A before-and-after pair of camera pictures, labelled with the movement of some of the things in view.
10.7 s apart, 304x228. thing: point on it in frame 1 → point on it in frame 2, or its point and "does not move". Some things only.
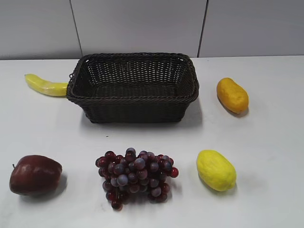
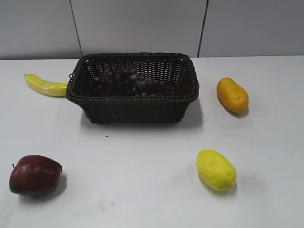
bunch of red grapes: [141, 174] → [119, 81]
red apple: [34, 175] does not move
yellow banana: [39, 85] does not move
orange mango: [232, 96] does not move
